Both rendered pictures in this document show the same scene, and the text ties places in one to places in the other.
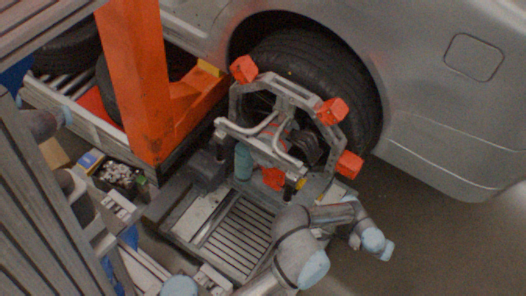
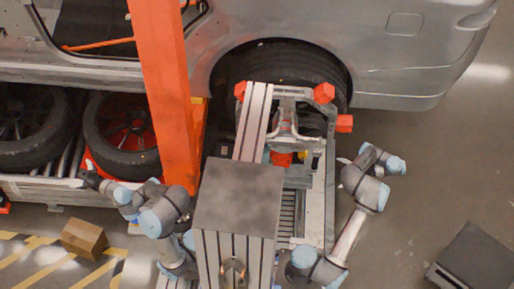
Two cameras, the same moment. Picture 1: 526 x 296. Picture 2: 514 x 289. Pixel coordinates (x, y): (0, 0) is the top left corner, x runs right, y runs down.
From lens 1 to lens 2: 1.52 m
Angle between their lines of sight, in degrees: 13
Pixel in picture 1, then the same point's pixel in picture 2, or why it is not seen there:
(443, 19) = (379, 9)
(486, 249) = (443, 134)
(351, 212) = (373, 154)
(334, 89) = (317, 77)
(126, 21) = (182, 101)
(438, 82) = (386, 44)
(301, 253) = (372, 189)
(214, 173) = not seen: hidden behind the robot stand
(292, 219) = (355, 173)
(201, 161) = not seen: hidden behind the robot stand
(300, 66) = (287, 72)
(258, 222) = not seen: hidden behind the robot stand
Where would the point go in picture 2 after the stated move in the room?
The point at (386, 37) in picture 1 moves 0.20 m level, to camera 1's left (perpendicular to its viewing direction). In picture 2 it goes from (342, 30) to (305, 43)
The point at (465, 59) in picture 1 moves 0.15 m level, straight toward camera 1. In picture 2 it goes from (400, 25) to (401, 50)
